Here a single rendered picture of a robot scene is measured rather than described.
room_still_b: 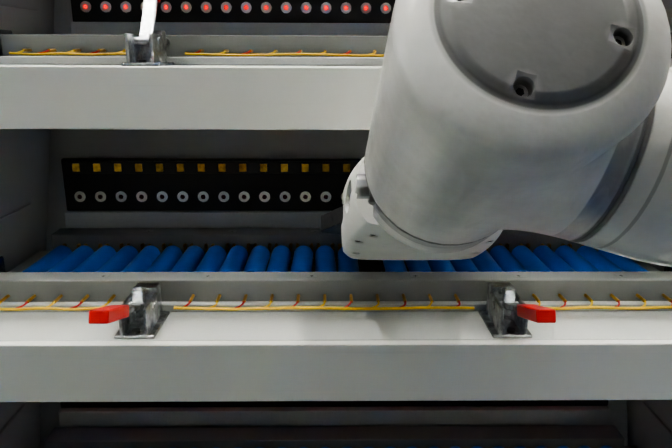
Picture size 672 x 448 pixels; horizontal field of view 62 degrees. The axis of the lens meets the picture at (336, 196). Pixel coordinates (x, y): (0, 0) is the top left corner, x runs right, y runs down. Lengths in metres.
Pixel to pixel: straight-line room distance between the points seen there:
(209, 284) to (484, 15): 0.33
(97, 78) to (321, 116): 0.16
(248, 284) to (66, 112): 0.18
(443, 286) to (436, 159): 0.27
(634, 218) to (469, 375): 0.23
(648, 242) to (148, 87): 0.33
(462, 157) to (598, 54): 0.05
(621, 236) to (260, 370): 0.27
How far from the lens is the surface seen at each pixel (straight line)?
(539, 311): 0.36
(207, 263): 0.49
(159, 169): 0.58
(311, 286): 0.44
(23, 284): 0.50
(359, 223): 0.32
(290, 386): 0.42
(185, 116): 0.42
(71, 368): 0.45
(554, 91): 0.17
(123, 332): 0.43
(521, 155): 0.16
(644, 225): 0.23
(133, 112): 0.43
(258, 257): 0.50
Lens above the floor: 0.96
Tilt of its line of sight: 4 degrees up
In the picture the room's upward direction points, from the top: straight up
